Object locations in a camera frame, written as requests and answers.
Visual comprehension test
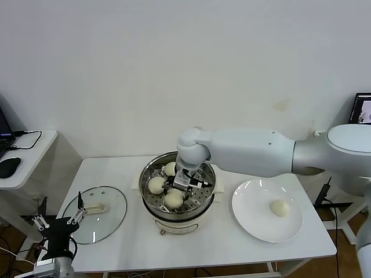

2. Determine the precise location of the white side table with label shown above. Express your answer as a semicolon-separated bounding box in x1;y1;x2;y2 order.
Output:
314;129;371;246

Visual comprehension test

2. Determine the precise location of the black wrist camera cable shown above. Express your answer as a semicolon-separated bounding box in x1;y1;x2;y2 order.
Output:
187;173;210;186

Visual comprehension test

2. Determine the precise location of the black looped laptop cable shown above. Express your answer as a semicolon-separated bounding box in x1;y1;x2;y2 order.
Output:
7;130;43;151

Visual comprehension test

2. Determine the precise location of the stainless steel steamer basket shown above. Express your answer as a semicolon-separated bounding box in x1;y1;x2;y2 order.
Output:
139;151;217;217

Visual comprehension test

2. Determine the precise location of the black cable with adapter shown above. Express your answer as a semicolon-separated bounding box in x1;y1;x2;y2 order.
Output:
315;175;340;278

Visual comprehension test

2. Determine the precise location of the white side table with mouse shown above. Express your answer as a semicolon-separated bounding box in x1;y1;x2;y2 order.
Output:
0;129;60;261

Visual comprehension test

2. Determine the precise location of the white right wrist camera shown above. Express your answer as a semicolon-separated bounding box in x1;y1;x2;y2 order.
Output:
173;170;192;189

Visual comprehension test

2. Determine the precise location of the cream electric cooker pot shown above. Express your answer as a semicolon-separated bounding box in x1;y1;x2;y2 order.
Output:
130;175;225;237

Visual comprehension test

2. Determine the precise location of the white table frame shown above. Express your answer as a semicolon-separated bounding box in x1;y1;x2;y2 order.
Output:
100;259;312;278

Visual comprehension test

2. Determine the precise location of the white steamed baozi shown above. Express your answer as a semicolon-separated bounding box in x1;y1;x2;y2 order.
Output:
147;177;166;194
164;161;178;176
270;199;290;217
163;188;185;211

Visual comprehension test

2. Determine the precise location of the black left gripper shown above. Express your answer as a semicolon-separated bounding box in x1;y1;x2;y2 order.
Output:
31;191;88;255

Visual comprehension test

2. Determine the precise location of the black laptop with purple screen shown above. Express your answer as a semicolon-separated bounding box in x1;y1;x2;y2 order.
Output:
0;105;17;160

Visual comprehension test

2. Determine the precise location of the glass lid with cream handle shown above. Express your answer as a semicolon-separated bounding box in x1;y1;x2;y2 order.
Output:
62;186;128;245

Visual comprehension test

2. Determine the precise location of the white round plate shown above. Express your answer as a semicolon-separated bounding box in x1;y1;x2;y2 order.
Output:
231;180;304;243

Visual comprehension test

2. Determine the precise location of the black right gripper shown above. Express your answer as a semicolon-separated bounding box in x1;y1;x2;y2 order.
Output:
160;177;194;201

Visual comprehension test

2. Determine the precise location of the black computer mouse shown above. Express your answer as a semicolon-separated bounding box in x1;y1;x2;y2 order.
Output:
0;158;23;179

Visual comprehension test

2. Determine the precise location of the dark laptop showing camera views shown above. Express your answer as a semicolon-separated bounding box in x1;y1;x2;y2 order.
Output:
348;92;371;125

